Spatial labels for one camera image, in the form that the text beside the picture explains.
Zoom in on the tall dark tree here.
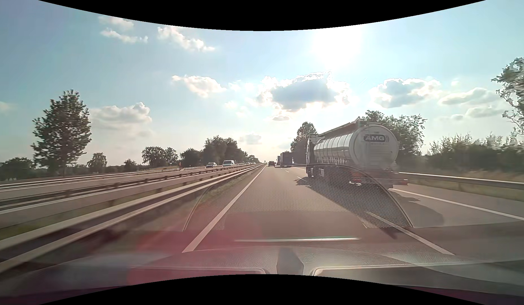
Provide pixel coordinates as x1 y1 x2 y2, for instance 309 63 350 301
290 122 318 165

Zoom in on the row of trees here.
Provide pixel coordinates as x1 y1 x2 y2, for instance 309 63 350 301
0 136 260 180

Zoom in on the silver tanker lorry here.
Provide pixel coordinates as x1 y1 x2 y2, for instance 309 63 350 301
305 117 409 189

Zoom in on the car's own bonnet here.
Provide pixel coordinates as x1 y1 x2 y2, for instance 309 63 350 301
0 245 524 299

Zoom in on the tree behind tanker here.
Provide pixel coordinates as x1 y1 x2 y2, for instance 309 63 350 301
360 110 427 170

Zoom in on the tall leafy tree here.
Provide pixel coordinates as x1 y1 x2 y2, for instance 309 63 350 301
31 89 92 175

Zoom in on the row of bushes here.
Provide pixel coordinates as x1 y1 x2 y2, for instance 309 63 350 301
423 132 524 173

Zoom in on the tree with thin branches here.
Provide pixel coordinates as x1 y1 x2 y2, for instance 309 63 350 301
492 58 524 138

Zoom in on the metal guard rail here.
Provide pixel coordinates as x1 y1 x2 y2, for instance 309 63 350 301
0 163 267 278
398 171 524 191

